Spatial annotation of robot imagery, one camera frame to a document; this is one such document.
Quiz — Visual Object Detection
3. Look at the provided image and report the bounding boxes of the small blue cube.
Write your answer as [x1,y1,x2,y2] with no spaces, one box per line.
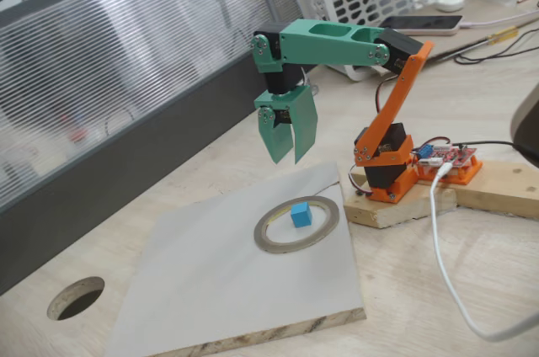
[290,201,315,230]

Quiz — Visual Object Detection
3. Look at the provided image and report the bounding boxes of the wooden base block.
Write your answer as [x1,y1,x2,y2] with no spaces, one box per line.
[343,165,459,231]

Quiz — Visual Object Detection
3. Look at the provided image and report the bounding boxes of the white chipboard panel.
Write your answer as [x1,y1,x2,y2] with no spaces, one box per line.
[104,160,366,357]

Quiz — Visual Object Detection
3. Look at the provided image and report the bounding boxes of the red controller circuit board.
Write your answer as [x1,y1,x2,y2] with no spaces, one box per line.
[414,142,479,173]

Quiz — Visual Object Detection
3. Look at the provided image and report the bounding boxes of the smartphone with pink case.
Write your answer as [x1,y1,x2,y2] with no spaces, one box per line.
[378,14,464,37]

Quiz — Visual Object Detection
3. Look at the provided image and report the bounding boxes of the grey desk partition screen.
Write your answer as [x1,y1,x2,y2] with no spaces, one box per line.
[0,0,312,297]

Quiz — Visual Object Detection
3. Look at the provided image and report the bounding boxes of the brown cardboard sheet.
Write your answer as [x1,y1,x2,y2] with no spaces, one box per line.
[347,0,539,77]

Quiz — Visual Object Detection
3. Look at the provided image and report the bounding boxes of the white earbuds case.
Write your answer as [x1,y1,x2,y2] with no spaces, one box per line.
[435,0,466,13]

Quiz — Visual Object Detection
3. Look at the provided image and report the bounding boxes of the long wooden plank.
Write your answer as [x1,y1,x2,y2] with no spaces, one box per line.
[452,157,539,220]

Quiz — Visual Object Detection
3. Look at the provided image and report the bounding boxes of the dark grey rounded object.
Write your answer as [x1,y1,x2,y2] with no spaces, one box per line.
[509,83,539,164]

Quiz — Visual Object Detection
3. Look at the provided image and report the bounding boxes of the grey ring of tape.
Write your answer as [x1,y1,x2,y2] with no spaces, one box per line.
[253,195,340,255]

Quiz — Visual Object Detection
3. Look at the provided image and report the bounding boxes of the orange circuit board mount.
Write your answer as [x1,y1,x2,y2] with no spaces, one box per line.
[414,154,484,186]

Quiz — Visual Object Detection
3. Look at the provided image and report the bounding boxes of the white USB cable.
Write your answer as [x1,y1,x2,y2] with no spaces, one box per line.
[428,162,539,344]

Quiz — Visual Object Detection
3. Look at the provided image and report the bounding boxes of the thick black power cable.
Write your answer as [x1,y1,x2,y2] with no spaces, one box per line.
[456,139,539,167]

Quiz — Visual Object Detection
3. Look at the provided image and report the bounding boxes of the yellow handled screwdriver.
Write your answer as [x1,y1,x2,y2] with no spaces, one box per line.
[437,24,531,62]

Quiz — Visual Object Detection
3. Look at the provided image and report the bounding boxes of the pale pink charging cable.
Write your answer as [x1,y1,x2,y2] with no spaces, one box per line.
[458,9,539,30]

